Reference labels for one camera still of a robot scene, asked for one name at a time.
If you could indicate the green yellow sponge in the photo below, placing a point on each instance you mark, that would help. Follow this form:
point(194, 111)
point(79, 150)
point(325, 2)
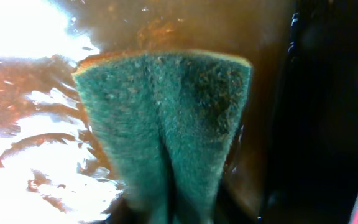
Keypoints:
point(166, 120)

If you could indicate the black water tray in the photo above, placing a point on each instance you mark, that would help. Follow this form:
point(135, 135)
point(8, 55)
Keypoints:
point(294, 158)

